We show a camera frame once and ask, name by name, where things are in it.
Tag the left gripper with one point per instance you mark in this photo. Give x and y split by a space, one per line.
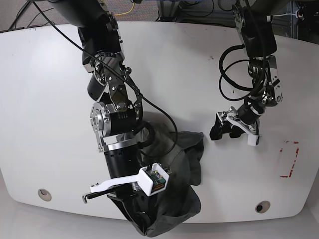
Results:
229 122

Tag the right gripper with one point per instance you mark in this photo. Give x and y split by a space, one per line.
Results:
134 205

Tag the dark grey t-shirt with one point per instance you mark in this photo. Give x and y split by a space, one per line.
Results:
180 152

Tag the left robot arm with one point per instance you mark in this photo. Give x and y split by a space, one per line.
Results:
255 31

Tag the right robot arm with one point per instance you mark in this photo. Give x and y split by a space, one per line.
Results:
114 117

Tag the red tape rectangle marking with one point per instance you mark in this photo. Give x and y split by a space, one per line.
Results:
288 156

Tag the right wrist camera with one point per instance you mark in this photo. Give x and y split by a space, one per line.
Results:
154 180

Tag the right table cable grommet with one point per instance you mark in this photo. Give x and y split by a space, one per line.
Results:
262 207

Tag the table cable grommet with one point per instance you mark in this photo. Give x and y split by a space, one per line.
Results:
262 207
44 195

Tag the left table cable grommet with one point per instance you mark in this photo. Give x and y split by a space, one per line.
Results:
44 195

